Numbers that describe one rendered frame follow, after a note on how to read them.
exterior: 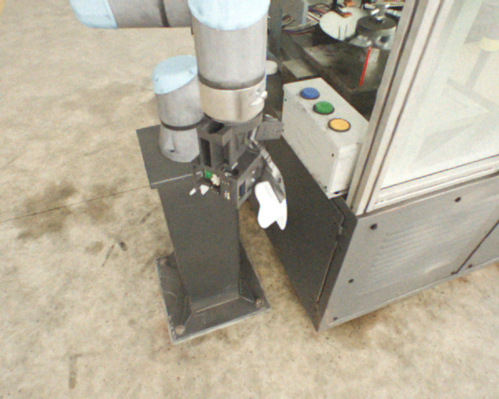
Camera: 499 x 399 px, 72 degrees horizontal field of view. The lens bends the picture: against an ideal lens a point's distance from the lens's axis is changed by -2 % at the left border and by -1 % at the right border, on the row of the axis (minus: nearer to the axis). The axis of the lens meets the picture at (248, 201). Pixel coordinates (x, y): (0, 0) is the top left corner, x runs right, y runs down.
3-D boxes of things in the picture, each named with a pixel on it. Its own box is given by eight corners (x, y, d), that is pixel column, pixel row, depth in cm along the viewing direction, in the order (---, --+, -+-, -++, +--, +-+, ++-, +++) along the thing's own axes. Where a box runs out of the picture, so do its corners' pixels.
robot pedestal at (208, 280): (174, 342, 132) (121, 214, 78) (155, 259, 158) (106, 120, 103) (269, 308, 142) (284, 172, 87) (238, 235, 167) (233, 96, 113)
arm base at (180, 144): (165, 167, 89) (158, 135, 81) (155, 135, 98) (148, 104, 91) (221, 154, 92) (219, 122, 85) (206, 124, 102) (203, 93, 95)
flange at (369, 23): (393, 35, 97) (397, 26, 95) (354, 29, 100) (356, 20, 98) (396, 22, 104) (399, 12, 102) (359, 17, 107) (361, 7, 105)
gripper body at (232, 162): (193, 192, 49) (181, 119, 40) (226, 158, 54) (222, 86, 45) (239, 213, 46) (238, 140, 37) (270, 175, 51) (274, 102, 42)
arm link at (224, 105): (221, 53, 42) (282, 69, 39) (224, 88, 45) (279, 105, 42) (183, 80, 37) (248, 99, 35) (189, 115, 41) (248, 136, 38)
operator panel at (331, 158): (367, 187, 84) (385, 136, 73) (328, 199, 81) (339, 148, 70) (313, 125, 102) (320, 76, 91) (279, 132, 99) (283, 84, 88)
